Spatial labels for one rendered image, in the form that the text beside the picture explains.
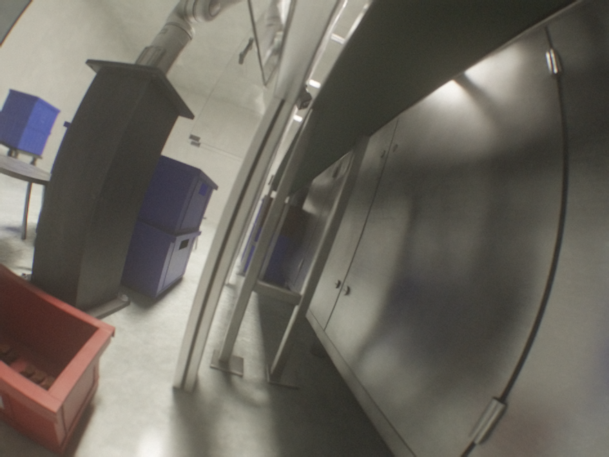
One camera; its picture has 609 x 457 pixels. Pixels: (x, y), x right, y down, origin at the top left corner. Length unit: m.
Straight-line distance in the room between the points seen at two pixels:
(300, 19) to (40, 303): 0.52
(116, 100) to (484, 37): 0.64
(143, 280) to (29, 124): 2.31
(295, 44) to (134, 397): 0.56
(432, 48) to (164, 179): 0.74
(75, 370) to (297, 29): 0.45
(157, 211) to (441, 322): 0.76
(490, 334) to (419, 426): 0.15
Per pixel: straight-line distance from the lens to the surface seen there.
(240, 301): 0.58
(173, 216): 0.80
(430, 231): 0.45
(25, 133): 2.91
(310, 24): 0.30
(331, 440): 0.56
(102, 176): 0.56
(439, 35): 0.39
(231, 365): 0.64
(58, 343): 0.49
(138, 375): 0.54
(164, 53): 0.70
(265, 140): 0.43
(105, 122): 0.60
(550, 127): 0.38
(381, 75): 0.47
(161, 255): 0.82
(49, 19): 4.61
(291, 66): 0.37
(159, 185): 0.82
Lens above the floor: 0.35
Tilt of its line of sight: 2 degrees up
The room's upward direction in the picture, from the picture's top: 20 degrees clockwise
